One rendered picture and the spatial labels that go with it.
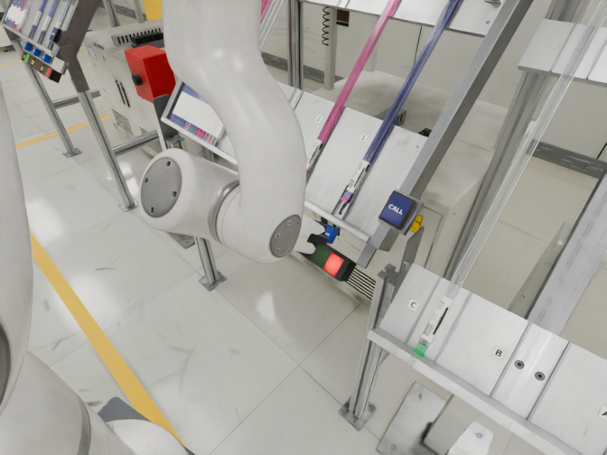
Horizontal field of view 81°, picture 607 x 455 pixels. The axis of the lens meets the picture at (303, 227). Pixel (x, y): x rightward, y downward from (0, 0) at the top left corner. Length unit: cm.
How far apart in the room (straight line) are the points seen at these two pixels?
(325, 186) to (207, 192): 36
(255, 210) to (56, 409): 19
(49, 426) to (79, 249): 164
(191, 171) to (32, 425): 22
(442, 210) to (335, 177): 33
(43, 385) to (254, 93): 26
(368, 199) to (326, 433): 77
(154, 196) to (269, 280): 115
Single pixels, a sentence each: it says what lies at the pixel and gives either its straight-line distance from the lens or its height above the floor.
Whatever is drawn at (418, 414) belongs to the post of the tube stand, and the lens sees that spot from 126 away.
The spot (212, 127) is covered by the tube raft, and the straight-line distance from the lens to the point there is 91.
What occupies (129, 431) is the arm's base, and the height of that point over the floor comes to 71.
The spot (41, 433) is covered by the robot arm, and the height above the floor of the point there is 94.
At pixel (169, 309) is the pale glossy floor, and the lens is 149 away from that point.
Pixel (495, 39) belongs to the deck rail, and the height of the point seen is 99.
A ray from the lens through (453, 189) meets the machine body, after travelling 97.
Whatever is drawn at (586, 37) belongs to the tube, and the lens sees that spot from 61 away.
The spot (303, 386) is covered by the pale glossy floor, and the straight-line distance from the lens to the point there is 126.
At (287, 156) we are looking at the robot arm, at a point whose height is 98.
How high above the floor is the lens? 115
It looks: 42 degrees down
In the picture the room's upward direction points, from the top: straight up
